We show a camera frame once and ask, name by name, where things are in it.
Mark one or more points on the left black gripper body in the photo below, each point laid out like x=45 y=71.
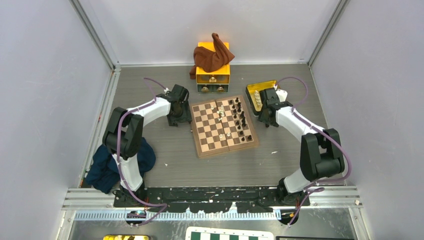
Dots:
x=184 y=114

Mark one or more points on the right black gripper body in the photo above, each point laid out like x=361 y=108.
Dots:
x=262 y=118

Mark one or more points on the yellow metal tray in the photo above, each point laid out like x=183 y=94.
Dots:
x=253 y=94

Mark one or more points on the wooden chess board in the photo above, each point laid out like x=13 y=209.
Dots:
x=219 y=116

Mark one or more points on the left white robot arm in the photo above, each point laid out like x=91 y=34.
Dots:
x=124 y=131

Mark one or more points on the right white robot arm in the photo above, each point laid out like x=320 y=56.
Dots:
x=320 y=154

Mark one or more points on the green white chess mat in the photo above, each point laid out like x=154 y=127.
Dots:
x=208 y=233

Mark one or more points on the brown cloth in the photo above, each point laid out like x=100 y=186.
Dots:
x=211 y=60

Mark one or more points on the dark blue cloth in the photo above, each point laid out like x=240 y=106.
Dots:
x=104 y=174

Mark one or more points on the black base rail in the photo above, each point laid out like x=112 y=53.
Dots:
x=246 y=199

